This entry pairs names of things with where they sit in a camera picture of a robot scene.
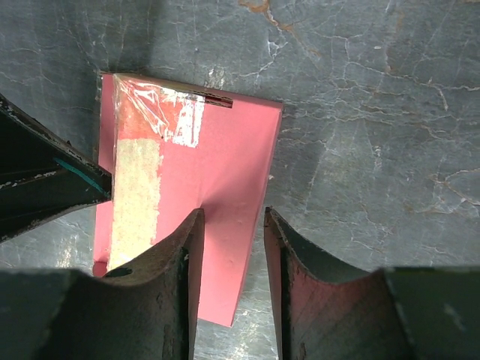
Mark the pink express box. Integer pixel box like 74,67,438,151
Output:
93,73,282,326

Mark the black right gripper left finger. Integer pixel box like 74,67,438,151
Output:
1,208,205,359

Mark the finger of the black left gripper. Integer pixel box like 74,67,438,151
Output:
1,97,112,242

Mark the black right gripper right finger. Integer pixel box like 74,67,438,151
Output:
264,208,479,359

